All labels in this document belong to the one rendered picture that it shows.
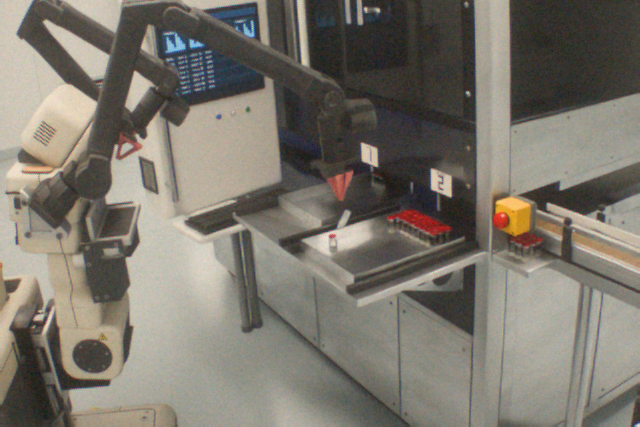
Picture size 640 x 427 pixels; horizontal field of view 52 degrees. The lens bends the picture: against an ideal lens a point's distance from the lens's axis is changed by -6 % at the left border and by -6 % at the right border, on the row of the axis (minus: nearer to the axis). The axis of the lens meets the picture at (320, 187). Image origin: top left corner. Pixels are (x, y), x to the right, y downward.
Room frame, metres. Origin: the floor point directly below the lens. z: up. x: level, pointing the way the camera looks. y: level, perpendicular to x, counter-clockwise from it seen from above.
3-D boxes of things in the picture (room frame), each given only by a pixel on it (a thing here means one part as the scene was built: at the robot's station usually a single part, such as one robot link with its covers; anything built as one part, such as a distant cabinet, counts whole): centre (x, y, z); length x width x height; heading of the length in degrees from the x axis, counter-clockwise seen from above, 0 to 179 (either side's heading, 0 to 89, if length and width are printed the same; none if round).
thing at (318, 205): (2.01, -0.08, 0.90); 0.34 x 0.26 x 0.04; 119
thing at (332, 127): (1.51, -0.04, 1.27); 0.07 x 0.06 x 0.07; 103
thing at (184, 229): (2.25, 0.29, 0.79); 0.45 x 0.28 x 0.03; 128
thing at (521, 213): (1.56, -0.47, 1.00); 0.08 x 0.07 x 0.07; 119
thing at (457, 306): (2.51, 0.09, 0.73); 1.98 x 0.01 x 0.25; 29
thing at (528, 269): (1.56, -0.52, 0.87); 0.14 x 0.13 x 0.02; 119
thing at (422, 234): (1.71, -0.25, 0.90); 0.18 x 0.02 x 0.05; 29
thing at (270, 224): (1.83, -0.10, 0.87); 0.70 x 0.48 x 0.02; 29
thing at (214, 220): (2.20, 0.26, 0.82); 0.40 x 0.14 x 0.02; 128
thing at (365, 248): (1.66, -0.15, 0.90); 0.34 x 0.26 x 0.04; 119
